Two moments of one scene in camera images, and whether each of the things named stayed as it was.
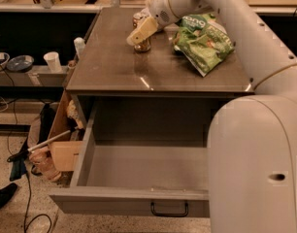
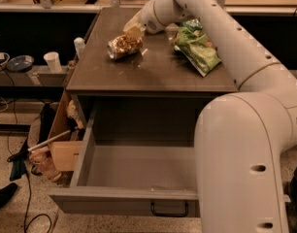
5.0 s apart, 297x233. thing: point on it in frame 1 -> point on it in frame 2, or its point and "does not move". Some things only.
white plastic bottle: x=80 y=46 does not move
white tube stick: x=59 y=135 does not move
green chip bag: x=203 y=41 does not move
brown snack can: x=146 y=45 -> x=123 y=46
